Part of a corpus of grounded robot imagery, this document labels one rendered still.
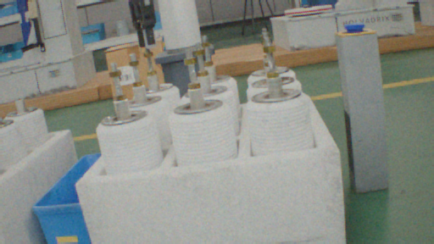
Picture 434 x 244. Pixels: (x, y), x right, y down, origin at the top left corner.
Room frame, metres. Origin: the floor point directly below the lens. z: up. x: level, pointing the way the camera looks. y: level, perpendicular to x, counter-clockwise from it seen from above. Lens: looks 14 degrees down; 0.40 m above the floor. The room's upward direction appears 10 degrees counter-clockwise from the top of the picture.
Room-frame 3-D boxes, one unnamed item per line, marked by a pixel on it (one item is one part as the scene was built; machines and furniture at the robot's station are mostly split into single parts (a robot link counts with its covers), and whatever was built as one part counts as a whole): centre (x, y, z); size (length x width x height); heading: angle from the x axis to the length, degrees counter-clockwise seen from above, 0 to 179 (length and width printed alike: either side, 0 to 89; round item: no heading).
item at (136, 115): (0.71, 0.14, 0.25); 0.08 x 0.08 x 0.01
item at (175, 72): (1.19, 0.05, 0.15); 0.15 x 0.15 x 0.30; 0
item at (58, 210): (0.86, 0.28, 0.06); 0.30 x 0.11 x 0.12; 173
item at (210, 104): (0.70, 0.02, 0.25); 0.08 x 0.08 x 0.01
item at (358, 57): (0.85, -0.29, 0.16); 0.07 x 0.07 x 0.31; 83
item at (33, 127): (0.98, 0.43, 0.16); 0.10 x 0.10 x 0.18
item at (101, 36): (5.51, 1.34, 0.36); 0.50 x 0.38 x 0.21; 2
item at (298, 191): (0.81, 0.01, 0.09); 0.39 x 0.39 x 0.18; 83
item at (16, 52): (5.54, 2.28, 0.36); 0.50 x 0.38 x 0.21; 179
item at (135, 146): (0.71, 0.14, 0.16); 0.10 x 0.10 x 0.18
